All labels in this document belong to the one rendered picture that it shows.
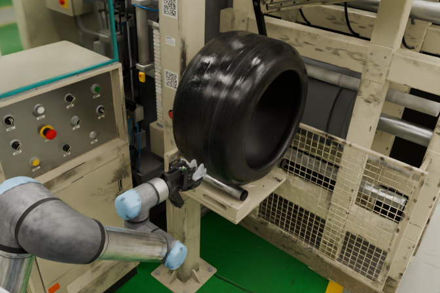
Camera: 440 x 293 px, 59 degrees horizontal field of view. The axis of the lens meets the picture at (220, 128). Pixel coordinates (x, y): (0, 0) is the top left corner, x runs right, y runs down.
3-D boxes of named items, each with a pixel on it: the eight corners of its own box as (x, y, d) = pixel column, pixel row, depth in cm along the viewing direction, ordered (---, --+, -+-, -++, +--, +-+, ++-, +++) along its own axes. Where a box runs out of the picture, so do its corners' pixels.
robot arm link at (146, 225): (141, 261, 114) (143, 231, 109) (116, 242, 120) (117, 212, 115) (161, 248, 120) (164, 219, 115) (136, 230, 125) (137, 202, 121)
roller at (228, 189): (181, 163, 167) (173, 165, 164) (182, 153, 166) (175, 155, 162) (247, 199, 149) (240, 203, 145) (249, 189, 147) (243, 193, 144)
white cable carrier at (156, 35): (157, 127, 176) (152, 21, 152) (165, 123, 180) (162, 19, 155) (164, 130, 174) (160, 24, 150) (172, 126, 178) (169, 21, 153)
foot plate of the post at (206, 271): (150, 274, 221) (150, 269, 219) (183, 246, 240) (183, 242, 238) (184, 302, 207) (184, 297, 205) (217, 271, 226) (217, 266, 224)
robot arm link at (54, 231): (70, 222, 71) (196, 241, 113) (36, 195, 77) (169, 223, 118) (37, 280, 70) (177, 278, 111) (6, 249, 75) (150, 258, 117)
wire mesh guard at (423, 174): (228, 205, 229) (236, 99, 193) (230, 204, 231) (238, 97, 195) (380, 293, 182) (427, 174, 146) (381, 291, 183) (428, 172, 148)
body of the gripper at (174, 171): (198, 166, 126) (171, 179, 117) (195, 188, 130) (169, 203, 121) (181, 156, 130) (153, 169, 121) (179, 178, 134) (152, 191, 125)
